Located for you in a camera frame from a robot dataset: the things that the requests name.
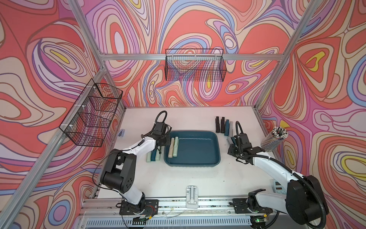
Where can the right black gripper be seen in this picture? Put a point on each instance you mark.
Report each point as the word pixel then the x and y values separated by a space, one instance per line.
pixel 231 150

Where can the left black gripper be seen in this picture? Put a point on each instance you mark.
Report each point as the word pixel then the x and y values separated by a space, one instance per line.
pixel 168 140

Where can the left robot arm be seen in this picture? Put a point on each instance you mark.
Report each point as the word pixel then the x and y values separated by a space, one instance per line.
pixel 120 167

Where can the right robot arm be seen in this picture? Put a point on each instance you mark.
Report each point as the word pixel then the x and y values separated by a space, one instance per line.
pixel 304 199

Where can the light green pliers leftmost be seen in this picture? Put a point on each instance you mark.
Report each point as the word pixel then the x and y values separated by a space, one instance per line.
pixel 148 158

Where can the teal plastic storage box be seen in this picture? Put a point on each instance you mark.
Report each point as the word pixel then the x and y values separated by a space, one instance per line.
pixel 195 149

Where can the pencil cup holder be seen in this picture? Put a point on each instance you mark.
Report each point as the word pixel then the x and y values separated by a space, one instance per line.
pixel 274 138

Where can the small blue clip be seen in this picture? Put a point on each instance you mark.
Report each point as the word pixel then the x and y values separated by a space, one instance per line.
pixel 121 133

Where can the teal desk calculator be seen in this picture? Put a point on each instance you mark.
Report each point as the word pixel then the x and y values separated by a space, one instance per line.
pixel 278 188

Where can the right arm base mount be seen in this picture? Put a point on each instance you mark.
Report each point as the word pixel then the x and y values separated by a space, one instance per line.
pixel 243 206

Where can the white center rail bracket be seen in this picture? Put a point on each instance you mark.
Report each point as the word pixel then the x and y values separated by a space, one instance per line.
pixel 192 197

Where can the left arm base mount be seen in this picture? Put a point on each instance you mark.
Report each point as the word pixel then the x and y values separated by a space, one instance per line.
pixel 148 207

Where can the black wire basket left wall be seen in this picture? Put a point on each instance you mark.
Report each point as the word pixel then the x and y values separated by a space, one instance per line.
pixel 91 115

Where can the black wire basket wall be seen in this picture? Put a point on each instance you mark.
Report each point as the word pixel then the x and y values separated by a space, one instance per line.
pixel 195 64
pixel 91 115

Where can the black wire basket back wall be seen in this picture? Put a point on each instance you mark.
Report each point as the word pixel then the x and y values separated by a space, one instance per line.
pixel 195 64

